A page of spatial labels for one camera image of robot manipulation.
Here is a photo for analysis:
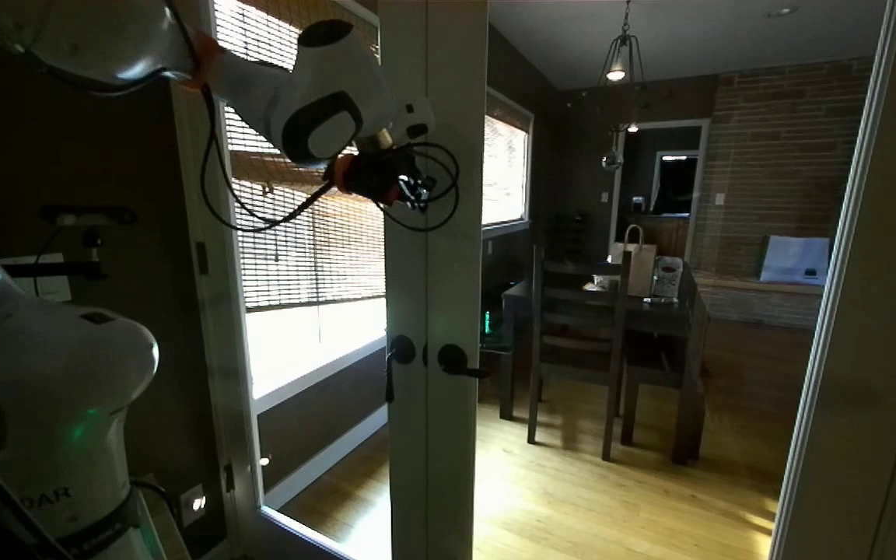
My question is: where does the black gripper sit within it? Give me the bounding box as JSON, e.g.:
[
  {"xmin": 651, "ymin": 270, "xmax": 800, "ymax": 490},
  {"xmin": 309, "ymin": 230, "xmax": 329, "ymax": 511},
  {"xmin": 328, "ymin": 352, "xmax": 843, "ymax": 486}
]
[{"xmin": 345, "ymin": 139, "xmax": 445, "ymax": 210}]

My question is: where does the white glass door swinging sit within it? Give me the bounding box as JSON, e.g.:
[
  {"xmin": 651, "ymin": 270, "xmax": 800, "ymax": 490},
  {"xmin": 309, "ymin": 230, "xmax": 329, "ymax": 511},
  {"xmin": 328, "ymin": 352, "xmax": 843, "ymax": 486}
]
[{"xmin": 167, "ymin": 0, "xmax": 435, "ymax": 560}]

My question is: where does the white glass door fixed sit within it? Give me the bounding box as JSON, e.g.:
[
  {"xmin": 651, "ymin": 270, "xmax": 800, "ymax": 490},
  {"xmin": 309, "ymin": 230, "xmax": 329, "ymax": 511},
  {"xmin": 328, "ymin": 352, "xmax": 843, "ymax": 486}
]
[{"xmin": 423, "ymin": 0, "xmax": 494, "ymax": 560}]

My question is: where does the small bright window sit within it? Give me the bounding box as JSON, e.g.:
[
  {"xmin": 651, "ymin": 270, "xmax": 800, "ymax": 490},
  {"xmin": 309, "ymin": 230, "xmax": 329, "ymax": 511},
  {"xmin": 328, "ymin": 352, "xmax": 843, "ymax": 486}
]
[{"xmin": 479, "ymin": 91, "xmax": 535, "ymax": 232}]

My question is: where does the window with wooden blinds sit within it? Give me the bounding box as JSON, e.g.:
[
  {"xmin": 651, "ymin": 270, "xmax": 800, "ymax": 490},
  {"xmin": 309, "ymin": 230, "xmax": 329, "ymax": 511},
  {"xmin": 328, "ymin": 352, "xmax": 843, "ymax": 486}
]
[{"xmin": 208, "ymin": 0, "xmax": 390, "ymax": 313}]

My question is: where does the white framed doorway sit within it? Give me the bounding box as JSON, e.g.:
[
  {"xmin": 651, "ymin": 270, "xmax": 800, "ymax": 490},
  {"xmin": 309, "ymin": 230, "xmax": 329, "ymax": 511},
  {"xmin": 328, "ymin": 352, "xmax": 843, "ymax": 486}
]
[{"xmin": 606, "ymin": 114, "xmax": 712, "ymax": 261}]

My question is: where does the glass pendant lamp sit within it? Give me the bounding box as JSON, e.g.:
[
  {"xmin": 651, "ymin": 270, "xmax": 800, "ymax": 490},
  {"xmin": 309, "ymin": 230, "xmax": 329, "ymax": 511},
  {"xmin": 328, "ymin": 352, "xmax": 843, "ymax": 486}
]
[{"xmin": 600, "ymin": 0, "xmax": 647, "ymax": 87}]

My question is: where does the brown paper bag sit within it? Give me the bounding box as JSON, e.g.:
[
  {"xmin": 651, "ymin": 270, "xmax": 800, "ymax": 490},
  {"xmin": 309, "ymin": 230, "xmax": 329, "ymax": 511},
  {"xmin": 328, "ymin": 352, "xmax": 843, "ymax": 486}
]
[{"xmin": 619, "ymin": 219, "xmax": 659, "ymax": 300}]

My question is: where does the dark wooden chair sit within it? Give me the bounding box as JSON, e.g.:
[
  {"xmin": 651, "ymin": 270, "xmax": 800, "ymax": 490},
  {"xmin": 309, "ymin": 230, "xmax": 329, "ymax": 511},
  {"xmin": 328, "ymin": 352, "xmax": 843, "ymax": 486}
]
[{"xmin": 523, "ymin": 243, "xmax": 630, "ymax": 460}]

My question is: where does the dark wooden table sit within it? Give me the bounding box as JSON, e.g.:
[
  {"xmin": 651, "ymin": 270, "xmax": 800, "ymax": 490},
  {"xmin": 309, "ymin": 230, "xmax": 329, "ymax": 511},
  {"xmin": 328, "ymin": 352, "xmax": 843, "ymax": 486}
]
[{"xmin": 494, "ymin": 270, "xmax": 712, "ymax": 468}]

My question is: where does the white board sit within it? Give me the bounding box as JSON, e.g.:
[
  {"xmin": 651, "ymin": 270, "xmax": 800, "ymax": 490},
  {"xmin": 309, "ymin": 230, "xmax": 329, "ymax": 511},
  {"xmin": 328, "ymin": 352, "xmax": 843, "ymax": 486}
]
[{"xmin": 755, "ymin": 232, "xmax": 833, "ymax": 288}]

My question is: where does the black lever handle swinging door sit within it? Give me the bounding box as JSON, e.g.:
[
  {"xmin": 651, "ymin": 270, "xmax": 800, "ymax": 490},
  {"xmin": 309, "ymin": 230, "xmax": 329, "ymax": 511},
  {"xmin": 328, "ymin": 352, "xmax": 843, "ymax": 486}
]
[{"xmin": 383, "ymin": 331, "xmax": 423, "ymax": 403}]

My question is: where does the black lever handle fixed door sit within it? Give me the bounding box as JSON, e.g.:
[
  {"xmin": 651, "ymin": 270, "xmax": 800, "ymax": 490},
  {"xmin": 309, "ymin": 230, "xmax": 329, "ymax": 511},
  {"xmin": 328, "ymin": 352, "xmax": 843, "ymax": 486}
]
[{"xmin": 433, "ymin": 338, "xmax": 491, "ymax": 383}]

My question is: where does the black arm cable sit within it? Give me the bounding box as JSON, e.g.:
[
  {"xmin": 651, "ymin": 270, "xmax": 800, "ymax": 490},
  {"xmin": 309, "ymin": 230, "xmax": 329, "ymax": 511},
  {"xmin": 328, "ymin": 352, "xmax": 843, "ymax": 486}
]
[{"xmin": 197, "ymin": 79, "xmax": 463, "ymax": 235}]

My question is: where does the black camera on stand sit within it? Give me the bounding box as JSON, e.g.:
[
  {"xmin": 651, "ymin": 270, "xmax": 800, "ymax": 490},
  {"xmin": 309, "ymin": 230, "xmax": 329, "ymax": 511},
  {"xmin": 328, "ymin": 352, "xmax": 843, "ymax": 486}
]
[{"xmin": 0, "ymin": 200, "xmax": 142, "ymax": 285}]

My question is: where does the white door frame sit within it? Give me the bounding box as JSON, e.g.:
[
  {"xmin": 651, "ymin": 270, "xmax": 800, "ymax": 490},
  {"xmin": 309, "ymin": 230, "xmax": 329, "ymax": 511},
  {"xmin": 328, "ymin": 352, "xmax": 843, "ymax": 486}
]
[{"xmin": 768, "ymin": 0, "xmax": 896, "ymax": 560}]

